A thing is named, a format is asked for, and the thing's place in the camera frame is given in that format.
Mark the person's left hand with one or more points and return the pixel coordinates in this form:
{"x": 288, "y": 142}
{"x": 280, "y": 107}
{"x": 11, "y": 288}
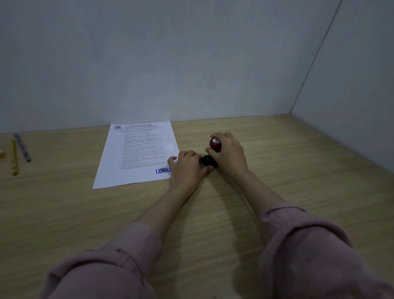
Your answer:
{"x": 186, "y": 172}

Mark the person's right hand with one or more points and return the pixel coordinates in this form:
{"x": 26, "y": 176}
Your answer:
{"x": 231, "y": 157}

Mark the person's right thumb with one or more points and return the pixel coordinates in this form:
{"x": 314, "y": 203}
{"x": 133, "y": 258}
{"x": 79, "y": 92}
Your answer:
{"x": 211, "y": 153}

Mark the person's left little finger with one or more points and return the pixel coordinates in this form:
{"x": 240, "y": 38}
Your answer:
{"x": 172, "y": 161}

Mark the person's left thumb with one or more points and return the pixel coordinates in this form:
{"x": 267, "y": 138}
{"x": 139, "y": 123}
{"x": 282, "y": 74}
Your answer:
{"x": 206, "y": 171}

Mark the red knob black rubber stamp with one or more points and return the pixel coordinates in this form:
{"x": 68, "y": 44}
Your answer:
{"x": 215, "y": 144}

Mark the white printed paper sheet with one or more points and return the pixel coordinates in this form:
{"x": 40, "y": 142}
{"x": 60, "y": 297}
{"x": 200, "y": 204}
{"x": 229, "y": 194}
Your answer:
{"x": 135, "y": 154}

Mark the person's right forearm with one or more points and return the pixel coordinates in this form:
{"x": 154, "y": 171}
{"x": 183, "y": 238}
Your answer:
{"x": 292, "y": 240}

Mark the person's left forearm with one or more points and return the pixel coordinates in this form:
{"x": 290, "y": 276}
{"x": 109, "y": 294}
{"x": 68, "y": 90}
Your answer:
{"x": 147, "y": 228}

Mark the blue grey pencil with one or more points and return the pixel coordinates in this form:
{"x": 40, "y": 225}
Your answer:
{"x": 23, "y": 149}

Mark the yellow pencil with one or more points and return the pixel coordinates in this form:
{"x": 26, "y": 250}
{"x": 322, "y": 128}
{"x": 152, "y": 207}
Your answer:
{"x": 14, "y": 160}

